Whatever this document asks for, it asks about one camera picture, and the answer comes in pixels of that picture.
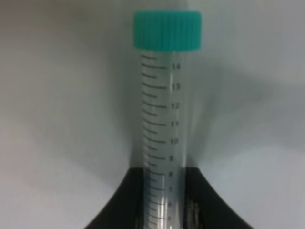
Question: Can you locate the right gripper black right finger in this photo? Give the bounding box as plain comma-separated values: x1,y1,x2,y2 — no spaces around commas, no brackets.
183,167,252,229

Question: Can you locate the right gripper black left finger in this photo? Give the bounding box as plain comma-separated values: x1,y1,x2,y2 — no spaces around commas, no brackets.
86,167,144,229

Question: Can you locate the green-capped test tube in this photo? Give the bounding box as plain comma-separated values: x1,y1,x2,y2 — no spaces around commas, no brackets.
133,10,202,229

